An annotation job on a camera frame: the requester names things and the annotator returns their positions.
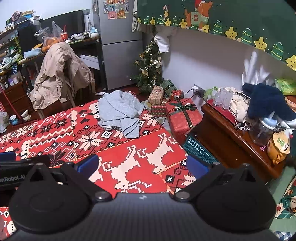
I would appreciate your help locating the black monitor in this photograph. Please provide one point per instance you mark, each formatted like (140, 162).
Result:
(69, 23)

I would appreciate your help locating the wall power socket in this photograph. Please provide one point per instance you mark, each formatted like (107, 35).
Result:
(200, 91)

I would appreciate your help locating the blue pet bowl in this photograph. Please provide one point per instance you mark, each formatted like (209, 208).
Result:
(13, 120)

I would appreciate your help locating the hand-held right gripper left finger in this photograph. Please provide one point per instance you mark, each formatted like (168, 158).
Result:
(89, 163)

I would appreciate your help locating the white charger plug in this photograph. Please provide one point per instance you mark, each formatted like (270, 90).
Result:
(195, 88)

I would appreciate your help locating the beige patterned gift box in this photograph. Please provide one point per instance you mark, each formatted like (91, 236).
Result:
(155, 95)

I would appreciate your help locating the grey knit sweater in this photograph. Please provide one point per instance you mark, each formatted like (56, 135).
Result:
(120, 109)

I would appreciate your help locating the beige jacket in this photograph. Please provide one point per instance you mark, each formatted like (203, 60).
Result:
(57, 69)

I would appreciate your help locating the white paper scraps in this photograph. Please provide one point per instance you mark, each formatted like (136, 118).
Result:
(101, 93)

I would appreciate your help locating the clear plastic bottle pack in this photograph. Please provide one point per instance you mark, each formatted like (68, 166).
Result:
(222, 98)

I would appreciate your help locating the orange fruit bag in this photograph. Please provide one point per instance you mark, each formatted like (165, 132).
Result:
(49, 44)

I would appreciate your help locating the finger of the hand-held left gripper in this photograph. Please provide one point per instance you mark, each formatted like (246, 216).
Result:
(7, 156)

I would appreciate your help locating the cream cloth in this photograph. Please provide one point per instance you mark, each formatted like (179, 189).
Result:
(239, 106)

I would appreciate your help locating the large red gift box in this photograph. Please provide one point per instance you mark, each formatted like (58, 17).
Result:
(182, 118)

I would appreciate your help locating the green printed bedsheet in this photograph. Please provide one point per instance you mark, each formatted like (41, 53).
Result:
(286, 201)

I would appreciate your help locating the clear plastic wrap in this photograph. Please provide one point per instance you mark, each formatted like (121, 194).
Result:
(256, 71)

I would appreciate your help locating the green Christmas printed cloth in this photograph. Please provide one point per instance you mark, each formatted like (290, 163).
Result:
(231, 14)

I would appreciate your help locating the white flat box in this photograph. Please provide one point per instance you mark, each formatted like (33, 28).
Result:
(90, 61)

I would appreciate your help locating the white plastic bag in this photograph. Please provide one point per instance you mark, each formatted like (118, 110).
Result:
(4, 121)

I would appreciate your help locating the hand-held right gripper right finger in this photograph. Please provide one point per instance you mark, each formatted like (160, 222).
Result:
(196, 166)

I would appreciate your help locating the grey refrigerator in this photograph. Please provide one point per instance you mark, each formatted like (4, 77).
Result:
(120, 58)

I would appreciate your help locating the clear plastic bag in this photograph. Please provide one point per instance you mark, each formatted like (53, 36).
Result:
(56, 29)

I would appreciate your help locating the light blue pouch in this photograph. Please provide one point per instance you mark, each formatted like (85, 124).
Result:
(32, 53)

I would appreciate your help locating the green plastic bag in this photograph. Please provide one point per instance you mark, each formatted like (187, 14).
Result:
(286, 85)

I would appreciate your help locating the beige curtain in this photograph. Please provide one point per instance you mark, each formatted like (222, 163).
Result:
(134, 24)

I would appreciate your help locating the teal plastic basket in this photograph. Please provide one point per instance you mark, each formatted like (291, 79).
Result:
(198, 148)

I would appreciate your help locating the black desk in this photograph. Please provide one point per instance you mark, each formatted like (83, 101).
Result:
(92, 46)

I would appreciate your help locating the wooden bedside cabinet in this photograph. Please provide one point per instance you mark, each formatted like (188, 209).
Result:
(222, 139)

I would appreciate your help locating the blue whale toy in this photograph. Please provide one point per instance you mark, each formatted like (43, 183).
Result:
(94, 32)

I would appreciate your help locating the red green patterned gift box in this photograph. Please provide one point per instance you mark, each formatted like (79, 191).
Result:
(158, 110)

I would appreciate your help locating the dark blue fluffy garment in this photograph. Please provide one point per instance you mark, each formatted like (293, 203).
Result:
(263, 99)

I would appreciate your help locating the wooden dresser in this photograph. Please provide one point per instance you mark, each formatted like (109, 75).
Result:
(13, 95)

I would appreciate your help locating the red paper cup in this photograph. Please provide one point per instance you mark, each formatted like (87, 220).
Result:
(64, 37)

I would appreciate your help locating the wooden chair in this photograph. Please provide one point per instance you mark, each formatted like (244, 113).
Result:
(70, 97)

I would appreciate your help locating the small red gift box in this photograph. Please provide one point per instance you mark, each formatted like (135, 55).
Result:
(177, 95)

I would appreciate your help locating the red patterned blanket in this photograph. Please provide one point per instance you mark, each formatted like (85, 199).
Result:
(138, 148)

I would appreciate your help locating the fridge magnet stickers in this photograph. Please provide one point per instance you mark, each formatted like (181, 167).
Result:
(115, 9)

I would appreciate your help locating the white pet bowl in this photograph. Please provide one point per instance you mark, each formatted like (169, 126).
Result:
(26, 115)

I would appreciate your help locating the yellow bear-shaped jar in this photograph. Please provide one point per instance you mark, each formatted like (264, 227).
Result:
(277, 148)

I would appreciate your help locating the clear water bottle blue lid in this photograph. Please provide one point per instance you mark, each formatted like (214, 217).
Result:
(261, 132)

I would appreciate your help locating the red broom stick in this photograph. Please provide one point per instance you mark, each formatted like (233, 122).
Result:
(12, 104)

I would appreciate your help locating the green plant sprig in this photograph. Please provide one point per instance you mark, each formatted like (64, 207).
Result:
(209, 91)

